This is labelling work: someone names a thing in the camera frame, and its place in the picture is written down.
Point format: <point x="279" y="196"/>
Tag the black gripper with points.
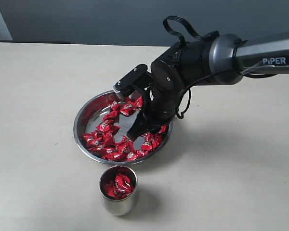
<point x="160" y="107"/>

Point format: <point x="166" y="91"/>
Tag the red candy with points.
<point x="106" y="128"/>
<point x="152" y="141"/>
<point x="115" y="106"/>
<point x="138" y="103"/>
<point x="115" y="156"/>
<point x="109" y="190"/>
<point x="127" y="109"/>
<point x="136" y="155"/>
<point x="123" y="185"/>
<point x="93" y="139"/>
<point x="99" y="150"/>

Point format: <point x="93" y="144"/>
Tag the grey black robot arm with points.
<point x="223" y="61"/>

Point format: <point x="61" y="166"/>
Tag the round steel plate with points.
<point x="91" y="115"/>

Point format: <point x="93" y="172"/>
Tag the steel cup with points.
<point x="122" y="205"/>

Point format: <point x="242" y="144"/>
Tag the red wrapped candy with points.
<point x="138" y="103"/>
<point x="93" y="139"/>
<point x="115" y="106"/>
<point x="106" y="128"/>
<point x="115" y="156"/>
<point x="127" y="109"/>
<point x="136" y="155"/>
<point x="99" y="150"/>
<point x="152" y="141"/>

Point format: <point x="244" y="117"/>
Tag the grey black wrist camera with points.
<point x="138" y="79"/>

